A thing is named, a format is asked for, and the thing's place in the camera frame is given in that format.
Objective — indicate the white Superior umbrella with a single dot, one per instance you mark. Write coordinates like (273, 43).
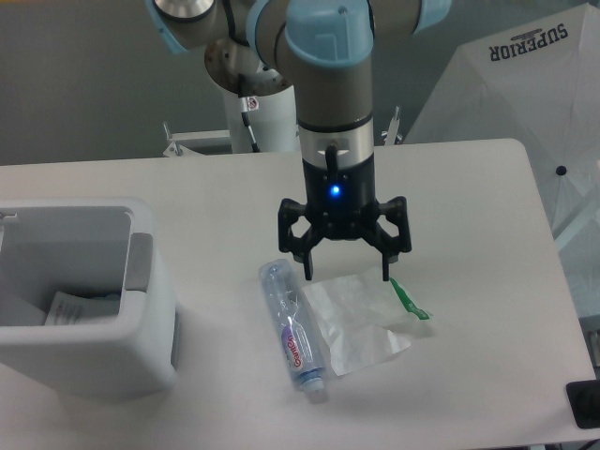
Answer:
(537, 83)

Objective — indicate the paper trash in can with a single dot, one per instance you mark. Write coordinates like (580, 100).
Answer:
(68, 309)

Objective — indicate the clear plastic wrapper green strip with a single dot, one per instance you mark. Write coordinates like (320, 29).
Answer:
(365, 320)

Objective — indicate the white plastic trash can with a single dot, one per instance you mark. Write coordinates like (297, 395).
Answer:
(87, 247)

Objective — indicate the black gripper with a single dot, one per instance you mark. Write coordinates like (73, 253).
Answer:
(338, 197)

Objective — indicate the black device at table edge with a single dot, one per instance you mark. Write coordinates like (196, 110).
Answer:
(583, 398)

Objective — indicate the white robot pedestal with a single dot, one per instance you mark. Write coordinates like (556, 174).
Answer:
(254, 94)

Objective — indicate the white metal base frame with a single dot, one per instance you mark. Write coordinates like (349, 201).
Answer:
(220, 142)

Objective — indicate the crushed clear plastic bottle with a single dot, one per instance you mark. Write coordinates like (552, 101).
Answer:
(288, 307)

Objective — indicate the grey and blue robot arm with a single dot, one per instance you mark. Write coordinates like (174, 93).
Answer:
(323, 49)

